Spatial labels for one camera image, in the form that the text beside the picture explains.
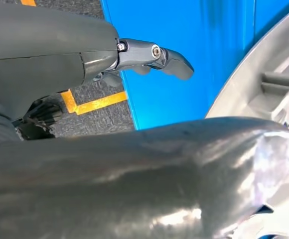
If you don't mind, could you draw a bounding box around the blue metal shelf rack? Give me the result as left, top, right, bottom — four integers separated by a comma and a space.
100, 0, 289, 239

